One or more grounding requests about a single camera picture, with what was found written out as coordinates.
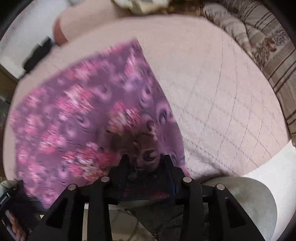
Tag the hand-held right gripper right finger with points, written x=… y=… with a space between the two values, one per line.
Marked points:
x=170 y=171

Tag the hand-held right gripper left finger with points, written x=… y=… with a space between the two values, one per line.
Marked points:
x=123 y=171

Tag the purple floral shirt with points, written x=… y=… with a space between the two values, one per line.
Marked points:
x=81 y=115

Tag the person's left hand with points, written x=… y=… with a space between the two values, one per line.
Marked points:
x=17 y=229

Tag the dark patterned cloth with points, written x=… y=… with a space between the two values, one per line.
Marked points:
x=161 y=220

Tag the pink quilted sofa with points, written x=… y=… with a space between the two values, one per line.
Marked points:
x=219 y=92

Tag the wooden door with glass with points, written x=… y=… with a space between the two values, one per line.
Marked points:
x=4 y=81

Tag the black cloth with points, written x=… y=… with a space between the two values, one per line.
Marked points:
x=37 y=55

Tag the large striped floral pillow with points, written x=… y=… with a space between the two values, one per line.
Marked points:
x=277 y=69

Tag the small striped pillow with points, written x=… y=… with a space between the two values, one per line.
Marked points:
x=222 y=20

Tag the cream floral blanket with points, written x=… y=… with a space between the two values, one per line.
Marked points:
x=138 y=5

